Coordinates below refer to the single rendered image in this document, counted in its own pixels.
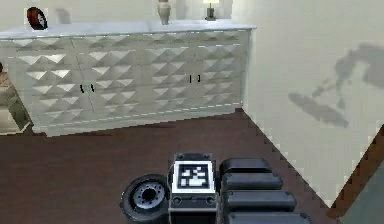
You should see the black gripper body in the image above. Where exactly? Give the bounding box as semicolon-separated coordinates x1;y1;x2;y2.
119;173;172;224

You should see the white diamond-pattern sideboard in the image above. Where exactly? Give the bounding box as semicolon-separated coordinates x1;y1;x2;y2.
0;19;257;138

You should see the beige wooden furniture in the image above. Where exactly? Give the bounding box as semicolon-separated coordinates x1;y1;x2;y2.
0;62;34;136

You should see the beige vase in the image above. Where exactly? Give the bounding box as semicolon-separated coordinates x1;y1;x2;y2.
157;0;172;26

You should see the red and black round object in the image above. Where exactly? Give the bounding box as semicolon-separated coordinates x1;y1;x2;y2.
26;6;49;31

